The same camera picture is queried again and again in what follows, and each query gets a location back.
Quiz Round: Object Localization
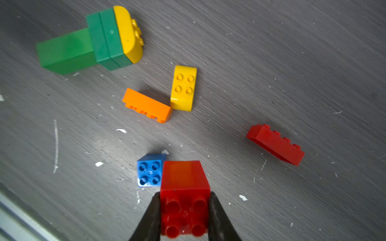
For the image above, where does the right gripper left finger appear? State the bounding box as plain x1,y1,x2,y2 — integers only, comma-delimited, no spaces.
129,192,161,241

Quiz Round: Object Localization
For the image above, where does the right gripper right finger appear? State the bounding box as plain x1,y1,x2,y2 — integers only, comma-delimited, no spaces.
208,191,242,241

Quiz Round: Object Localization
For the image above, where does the red square lego brick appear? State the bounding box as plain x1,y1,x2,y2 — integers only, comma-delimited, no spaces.
160,161,211,239

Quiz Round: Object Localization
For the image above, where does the blue square lego brick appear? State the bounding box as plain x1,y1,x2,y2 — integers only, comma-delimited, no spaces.
137,154,166,187

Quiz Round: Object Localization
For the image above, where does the orange long lego brick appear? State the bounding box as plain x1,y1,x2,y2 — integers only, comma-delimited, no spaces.
122,88,172,123

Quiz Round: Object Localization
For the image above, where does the yellow curved lego brick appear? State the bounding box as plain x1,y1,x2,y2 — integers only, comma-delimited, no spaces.
170,65,198,111
113,6,144,64

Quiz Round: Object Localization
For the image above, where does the dark green long lego brick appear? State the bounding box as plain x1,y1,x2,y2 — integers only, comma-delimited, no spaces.
99,8,132,71

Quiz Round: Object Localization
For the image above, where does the light green square lego brick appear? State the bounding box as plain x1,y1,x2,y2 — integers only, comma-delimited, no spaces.
36,35,76,75

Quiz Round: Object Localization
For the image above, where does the dark green upturned lego brick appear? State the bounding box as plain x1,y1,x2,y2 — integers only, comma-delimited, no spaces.
86,12,120,71

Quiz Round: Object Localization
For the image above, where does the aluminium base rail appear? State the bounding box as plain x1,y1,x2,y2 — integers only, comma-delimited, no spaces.
1,184,68,241

